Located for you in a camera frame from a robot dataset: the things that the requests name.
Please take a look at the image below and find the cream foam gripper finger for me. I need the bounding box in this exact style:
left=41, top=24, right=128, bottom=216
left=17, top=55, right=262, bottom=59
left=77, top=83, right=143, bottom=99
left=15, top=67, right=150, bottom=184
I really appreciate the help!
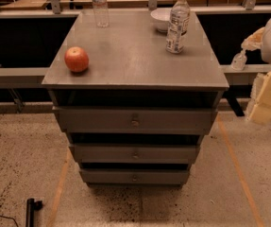
left=246, top=71, right=271, bottom=125

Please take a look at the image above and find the grey drawer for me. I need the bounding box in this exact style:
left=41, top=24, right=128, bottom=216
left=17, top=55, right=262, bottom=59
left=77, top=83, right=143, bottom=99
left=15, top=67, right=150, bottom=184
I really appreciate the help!
left=70, top=144, right=198, bottom=164
left=53, top=107, right=217, bottom=135
left=80, top=169, right=189, bottom=185

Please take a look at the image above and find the clear empty plastic bottle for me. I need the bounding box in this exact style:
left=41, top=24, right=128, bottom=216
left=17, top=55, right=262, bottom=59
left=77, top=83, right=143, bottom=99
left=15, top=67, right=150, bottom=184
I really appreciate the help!
left=92, top=0, right=110, bottom=27

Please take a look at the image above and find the black tool on floor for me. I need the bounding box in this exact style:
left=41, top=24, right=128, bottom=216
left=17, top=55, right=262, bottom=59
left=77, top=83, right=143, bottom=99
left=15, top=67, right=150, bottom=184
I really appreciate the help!
left=25, top=198, right=43, bottom=227

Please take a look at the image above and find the top grey drawer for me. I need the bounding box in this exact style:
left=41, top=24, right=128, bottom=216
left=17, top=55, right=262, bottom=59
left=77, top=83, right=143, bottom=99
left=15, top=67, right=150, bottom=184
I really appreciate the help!
left=53, top=107, right=217, bottom=135

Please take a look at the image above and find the small sanitizer pump bottle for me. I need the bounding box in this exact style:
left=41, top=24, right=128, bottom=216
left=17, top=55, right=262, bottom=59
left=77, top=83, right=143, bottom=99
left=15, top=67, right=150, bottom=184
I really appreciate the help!
left=230, top=50, right=247, bottom=71

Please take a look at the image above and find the grey drawer cabinet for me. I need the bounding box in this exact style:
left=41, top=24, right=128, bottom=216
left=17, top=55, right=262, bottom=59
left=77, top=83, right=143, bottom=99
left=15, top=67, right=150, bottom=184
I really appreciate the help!
left=41, top=9, right=230, bottom=188

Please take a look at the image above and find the labelled clear plastic bottle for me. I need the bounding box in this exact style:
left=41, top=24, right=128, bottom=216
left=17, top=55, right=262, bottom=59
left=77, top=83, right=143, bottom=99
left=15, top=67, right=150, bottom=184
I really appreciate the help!
left=166, top=0, right=191, bottom=54

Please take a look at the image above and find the red apple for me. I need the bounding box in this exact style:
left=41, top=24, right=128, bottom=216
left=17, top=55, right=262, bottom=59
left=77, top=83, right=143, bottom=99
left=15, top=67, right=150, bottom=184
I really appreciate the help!
left=64, top=46, right=89, bottom=73

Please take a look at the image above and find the grey metal railing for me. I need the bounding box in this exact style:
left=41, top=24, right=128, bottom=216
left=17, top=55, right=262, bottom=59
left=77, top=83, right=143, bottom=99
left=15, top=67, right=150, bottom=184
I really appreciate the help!
left=0, top=3, right=271, bottom=118

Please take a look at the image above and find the middle grey drawer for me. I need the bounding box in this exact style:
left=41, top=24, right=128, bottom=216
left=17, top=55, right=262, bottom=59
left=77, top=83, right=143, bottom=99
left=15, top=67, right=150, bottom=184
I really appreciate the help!
left=70, top=144, right=198, bottom=164

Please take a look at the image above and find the white bowl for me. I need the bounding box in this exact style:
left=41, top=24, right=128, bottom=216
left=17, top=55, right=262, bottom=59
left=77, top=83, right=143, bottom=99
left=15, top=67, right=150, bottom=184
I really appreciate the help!
left=150, top=8, right=171, bottom=32

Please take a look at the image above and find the bottom grey drawer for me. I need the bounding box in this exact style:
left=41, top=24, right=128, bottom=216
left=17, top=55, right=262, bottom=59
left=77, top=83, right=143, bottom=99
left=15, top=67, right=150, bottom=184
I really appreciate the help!
left=80, top=169, right=189, bottom=185

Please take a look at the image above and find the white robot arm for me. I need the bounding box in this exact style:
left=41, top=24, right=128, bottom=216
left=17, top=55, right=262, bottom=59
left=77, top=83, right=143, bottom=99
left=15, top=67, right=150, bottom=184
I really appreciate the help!
left=241, top=18, right=271, bottom=125

